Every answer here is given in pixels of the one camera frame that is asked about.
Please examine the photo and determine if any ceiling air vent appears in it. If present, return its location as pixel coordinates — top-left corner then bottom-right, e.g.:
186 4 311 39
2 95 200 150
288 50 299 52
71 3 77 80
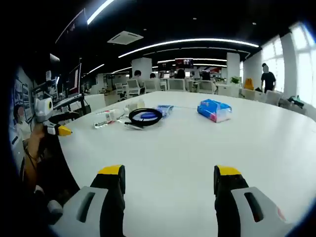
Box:
107 31 144 45

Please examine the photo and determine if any wall poster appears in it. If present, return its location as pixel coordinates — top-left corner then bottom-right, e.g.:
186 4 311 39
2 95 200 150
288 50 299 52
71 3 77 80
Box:
13 78 32 119

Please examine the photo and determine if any white table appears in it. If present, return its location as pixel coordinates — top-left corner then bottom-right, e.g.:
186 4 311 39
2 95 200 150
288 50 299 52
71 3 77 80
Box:
49 90 316 237

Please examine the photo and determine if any person's left hand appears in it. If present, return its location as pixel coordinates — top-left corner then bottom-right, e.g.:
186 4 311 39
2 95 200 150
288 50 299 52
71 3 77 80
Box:
27 123 50 151

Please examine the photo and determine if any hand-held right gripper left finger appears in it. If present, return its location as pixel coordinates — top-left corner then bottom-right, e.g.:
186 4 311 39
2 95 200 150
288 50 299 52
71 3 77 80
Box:
49 164 126 237

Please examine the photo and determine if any wet wipes pack blue lid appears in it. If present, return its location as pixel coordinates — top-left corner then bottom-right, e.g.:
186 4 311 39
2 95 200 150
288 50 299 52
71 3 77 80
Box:
155 105 175 119

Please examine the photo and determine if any wall television screen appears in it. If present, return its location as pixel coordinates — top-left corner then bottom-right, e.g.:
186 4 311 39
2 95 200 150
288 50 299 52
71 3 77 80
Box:
174 58 194 69

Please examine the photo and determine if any computer monitor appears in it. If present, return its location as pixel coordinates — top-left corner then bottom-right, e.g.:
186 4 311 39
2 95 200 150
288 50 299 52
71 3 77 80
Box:
67 63 82 92

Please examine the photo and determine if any white low cabinet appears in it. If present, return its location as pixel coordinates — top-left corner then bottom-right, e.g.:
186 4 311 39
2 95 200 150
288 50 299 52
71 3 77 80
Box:
83 93 107 115

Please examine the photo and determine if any blue tissue pack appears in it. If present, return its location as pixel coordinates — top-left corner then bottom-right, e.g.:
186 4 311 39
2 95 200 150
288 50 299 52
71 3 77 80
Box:
197 98 233 123

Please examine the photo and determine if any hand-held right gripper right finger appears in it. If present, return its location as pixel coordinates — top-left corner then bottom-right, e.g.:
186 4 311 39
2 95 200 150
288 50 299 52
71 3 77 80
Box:
213 164 293 237

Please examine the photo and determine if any long ceiling light strip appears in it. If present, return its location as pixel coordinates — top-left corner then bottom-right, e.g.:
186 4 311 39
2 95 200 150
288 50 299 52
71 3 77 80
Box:
118 38 260 59

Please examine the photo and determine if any black cable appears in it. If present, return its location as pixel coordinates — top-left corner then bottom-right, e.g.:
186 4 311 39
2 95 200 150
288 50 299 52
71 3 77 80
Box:
124 108 165 130

